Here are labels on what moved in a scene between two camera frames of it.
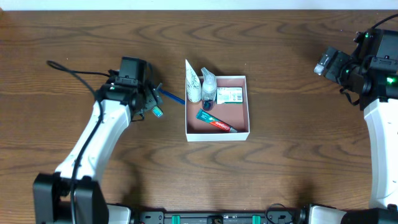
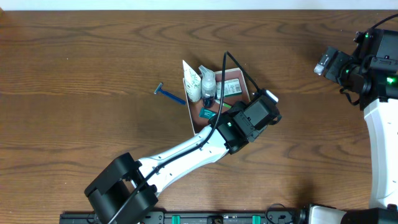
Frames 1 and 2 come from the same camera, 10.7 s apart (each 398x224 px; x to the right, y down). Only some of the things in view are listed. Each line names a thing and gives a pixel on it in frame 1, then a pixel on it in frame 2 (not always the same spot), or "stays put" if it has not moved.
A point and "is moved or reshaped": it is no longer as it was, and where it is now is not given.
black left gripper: x=149 y=101 to x=214 y=118
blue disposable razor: x=166 y=94 stays put
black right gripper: x=333 y=62 stays put
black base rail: x=150 y=217 stays put
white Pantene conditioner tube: x=193 y=89 stays put
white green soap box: x=229 y=95 is moved or reshaped
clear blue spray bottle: x=209 y=91 stays put
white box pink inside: x=226 y=122 is moved or reshaped
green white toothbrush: x=157 y=111 to x=224 y=104
